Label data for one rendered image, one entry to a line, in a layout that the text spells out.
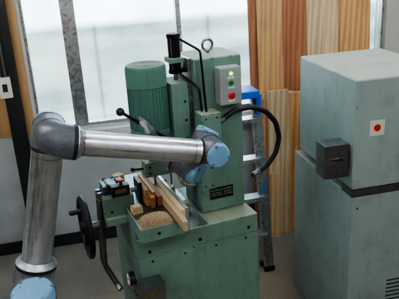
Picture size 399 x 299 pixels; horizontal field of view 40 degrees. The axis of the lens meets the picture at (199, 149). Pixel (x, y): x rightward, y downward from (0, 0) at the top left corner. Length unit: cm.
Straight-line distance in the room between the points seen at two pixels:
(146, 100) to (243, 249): 83
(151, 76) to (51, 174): 61
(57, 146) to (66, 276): 202
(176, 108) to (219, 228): 58
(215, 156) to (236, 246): 74
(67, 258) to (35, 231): 188
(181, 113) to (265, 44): 145
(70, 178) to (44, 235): 185
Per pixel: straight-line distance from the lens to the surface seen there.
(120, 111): 220
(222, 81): 230
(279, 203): 384
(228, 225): 249
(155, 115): 232
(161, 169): 246
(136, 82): 228
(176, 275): 250
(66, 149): 179
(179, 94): 235
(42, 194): 199
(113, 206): 241
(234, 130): 245
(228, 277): 262
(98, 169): 386
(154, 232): 225
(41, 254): 209
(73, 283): 365
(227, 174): 251
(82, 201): 243
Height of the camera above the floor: 196
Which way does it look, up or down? 21 degrees down
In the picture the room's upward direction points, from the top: 3 degrees counter-clockwise
